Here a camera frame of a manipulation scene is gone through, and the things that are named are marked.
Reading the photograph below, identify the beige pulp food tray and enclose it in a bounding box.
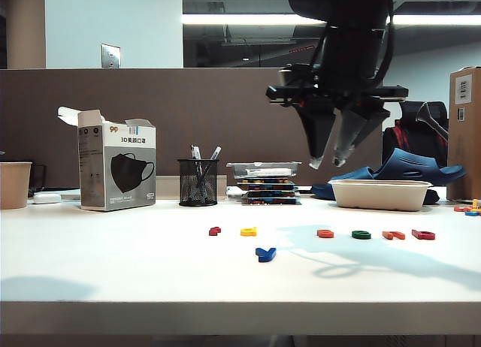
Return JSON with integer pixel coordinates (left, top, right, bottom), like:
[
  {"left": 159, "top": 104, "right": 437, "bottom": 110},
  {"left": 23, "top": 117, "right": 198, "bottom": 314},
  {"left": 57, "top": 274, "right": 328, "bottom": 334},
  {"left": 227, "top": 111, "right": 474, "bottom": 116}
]
[{"left": 328, "top": 179, "right": 433, "bottom": 213}]

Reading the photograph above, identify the grey face mask box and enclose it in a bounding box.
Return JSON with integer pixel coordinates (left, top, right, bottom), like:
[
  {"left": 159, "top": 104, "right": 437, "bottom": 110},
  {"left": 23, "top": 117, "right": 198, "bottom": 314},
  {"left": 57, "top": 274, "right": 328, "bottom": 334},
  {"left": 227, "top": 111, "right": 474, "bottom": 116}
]
[{"left": 57, "top": 106, "right": 157, "bottom": 213}]

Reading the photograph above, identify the black office chair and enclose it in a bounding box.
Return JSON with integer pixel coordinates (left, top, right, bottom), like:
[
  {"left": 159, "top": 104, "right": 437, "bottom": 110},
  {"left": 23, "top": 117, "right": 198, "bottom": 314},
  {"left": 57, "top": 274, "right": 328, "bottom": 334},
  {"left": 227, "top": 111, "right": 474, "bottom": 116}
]
[{"left": 382, "top": 101, "right": 450, "bottom": 168}]

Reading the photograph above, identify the dark blue foam slipper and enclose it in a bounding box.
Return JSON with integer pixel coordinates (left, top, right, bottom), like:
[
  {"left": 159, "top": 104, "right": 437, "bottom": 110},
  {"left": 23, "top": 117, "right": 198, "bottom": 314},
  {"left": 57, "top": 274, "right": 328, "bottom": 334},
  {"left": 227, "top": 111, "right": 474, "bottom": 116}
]
[
  {"left": 310, "top": 166, "right": 440, "bottom": 206},
  {"left": 375, "top": 147, "right": 467, "bottom": 187}
]

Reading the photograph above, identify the black mesh pen holder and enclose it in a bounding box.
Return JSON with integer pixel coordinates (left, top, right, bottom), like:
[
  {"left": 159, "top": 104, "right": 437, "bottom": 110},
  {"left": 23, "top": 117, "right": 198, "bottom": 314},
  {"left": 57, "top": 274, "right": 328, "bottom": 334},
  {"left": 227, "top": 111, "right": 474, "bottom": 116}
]
[{"left": 177, "top": 158, "right": 219, "bottom": 208}]

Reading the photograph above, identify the metal wall plate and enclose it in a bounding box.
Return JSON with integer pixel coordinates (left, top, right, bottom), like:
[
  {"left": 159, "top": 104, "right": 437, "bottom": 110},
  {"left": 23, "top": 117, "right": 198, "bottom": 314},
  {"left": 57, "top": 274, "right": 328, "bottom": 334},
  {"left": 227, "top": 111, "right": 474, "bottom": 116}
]
[{"left": 100, "top": 43, "right": 122, "bottom": 69}]

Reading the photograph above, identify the small black container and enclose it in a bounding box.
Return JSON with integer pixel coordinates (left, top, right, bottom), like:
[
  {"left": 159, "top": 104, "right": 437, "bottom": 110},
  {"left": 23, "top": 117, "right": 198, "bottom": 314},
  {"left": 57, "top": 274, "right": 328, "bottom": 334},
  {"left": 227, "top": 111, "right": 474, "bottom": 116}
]
[{"left": 29, "top": 164, "right": 48, "bottom": 196}]

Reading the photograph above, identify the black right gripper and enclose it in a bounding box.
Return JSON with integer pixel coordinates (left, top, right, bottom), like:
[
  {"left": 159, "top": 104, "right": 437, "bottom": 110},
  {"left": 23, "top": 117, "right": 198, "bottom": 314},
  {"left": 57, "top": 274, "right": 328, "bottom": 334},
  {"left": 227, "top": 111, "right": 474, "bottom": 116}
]
[{"left": 265, "top": 63, "right": 410, "bottom": 171}]

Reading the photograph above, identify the brown desk partition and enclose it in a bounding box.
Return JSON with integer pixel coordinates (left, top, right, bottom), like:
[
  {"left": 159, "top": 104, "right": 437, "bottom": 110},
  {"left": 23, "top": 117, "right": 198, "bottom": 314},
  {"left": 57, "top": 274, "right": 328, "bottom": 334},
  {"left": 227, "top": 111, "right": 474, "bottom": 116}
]
[{"left": 0, "top": 66, "right": 385, "bottom": 192}]

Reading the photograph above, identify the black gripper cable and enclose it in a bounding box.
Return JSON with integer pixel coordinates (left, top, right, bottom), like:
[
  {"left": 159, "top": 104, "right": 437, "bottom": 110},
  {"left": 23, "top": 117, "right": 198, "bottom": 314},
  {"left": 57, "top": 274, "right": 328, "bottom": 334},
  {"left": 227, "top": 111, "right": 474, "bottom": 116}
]
[{"left": 374, "top": 7, "right": 396, "bottom": 89}]

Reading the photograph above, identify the colourful magnet letter pack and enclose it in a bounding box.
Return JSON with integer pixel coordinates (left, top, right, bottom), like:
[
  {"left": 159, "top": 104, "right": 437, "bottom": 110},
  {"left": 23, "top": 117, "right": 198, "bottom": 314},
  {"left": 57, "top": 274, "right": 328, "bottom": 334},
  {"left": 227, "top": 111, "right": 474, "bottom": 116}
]
[
  {"left": 246, "top": 184, "right": 298, "bottom": 193},
  {"left": 240, "top": 191, "right": 301, "bottom": 200},
  {"left": 240, "top": 198, "right": 302, "bottom": 207},
  {"left": 236, "top": 178, "right": 296, "bottom": 186}
]

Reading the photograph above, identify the brown cardboard box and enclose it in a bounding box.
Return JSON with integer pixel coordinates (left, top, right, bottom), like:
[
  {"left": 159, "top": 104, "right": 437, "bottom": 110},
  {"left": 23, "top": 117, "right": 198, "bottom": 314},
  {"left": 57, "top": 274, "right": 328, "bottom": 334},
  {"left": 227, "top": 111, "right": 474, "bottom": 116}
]
[{"left": 446, "top": 66, "right": 481, "bottom": 202}]

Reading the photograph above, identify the white ceiling light strip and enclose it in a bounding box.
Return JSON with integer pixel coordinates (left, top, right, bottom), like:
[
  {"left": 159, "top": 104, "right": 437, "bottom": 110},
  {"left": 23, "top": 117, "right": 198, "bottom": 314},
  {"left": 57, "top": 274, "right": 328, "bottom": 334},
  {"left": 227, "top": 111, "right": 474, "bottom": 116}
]
[{"left": 181, "top": 14, "right": 481, "bottom": 26}]

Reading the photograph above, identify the brown paper cup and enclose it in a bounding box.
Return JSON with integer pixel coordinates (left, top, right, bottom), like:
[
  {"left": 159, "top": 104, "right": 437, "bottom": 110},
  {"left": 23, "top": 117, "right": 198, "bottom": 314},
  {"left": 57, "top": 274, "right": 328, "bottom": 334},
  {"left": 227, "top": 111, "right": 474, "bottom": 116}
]
[{"left": 0, "top": 161, "right": 34, "bottom": 210}]

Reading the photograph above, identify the clear plastic case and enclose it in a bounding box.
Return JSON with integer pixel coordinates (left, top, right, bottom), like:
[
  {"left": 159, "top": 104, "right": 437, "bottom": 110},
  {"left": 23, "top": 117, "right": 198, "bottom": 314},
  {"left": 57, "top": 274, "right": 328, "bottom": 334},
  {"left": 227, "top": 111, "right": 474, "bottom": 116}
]
[{"left": 225, "top": 161, "right": 302, "bottom": 181}]

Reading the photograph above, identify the red black garment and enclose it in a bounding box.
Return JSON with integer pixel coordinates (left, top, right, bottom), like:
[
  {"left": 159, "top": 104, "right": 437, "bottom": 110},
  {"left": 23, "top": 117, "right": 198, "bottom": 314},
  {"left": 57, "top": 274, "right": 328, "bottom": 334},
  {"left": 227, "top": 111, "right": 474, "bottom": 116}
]
[{"left": 383, "top": 125, "right": 413, "bottom": 156}]

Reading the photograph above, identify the white earbuds case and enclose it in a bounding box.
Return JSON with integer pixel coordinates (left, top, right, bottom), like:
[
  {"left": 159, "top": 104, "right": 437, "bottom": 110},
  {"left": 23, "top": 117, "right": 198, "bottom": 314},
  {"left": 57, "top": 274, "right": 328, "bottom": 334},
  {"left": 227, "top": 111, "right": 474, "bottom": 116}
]
[{"left": 32, "top": 193, "right": 62, "bottom": 205}]

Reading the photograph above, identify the blue letter y magnet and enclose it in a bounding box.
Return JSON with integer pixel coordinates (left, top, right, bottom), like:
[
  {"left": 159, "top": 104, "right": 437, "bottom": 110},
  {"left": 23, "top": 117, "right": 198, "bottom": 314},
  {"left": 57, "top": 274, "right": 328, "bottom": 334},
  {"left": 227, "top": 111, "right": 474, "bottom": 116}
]
[{"left": 255, "top": 246, "right": 277, "bottom": 264}]

